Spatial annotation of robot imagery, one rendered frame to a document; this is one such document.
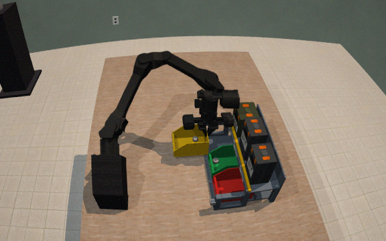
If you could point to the red open bin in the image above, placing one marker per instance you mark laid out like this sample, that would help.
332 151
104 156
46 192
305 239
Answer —
228 180

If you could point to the olive green tool case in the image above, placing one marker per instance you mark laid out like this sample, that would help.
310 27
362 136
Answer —
246 110

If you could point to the green open bin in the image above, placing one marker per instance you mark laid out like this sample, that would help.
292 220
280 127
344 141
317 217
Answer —
226 159

